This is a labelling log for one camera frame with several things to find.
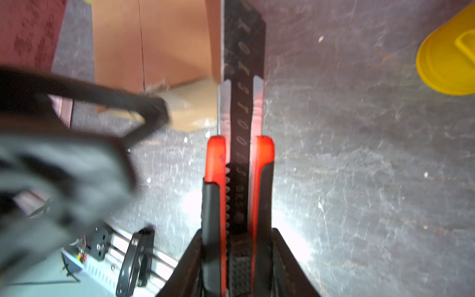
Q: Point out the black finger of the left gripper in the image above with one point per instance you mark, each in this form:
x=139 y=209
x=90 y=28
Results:
x=153 y=110

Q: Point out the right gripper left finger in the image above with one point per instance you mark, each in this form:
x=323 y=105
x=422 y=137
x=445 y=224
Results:
x=186 y=280

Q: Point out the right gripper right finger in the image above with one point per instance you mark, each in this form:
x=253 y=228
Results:
x=289 y=280

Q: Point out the red black utility knife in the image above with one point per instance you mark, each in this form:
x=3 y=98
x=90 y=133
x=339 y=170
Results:
x=237 y=246

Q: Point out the brown cardboard express box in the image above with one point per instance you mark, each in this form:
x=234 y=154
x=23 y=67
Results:
x=168 y=49

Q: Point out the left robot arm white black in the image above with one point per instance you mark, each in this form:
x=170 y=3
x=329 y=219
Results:
x=57 y=183

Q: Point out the yellow pen cup right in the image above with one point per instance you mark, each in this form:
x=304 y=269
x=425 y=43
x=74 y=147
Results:
x=446 y=59

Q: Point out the black clamp handle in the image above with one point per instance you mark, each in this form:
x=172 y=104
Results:
x=136 y=267

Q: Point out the aluminium frame rail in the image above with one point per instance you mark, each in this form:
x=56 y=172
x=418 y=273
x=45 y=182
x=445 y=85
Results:
x=161 y=270

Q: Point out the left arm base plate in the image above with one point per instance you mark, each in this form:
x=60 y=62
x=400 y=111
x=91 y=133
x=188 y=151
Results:
x=87 y=253

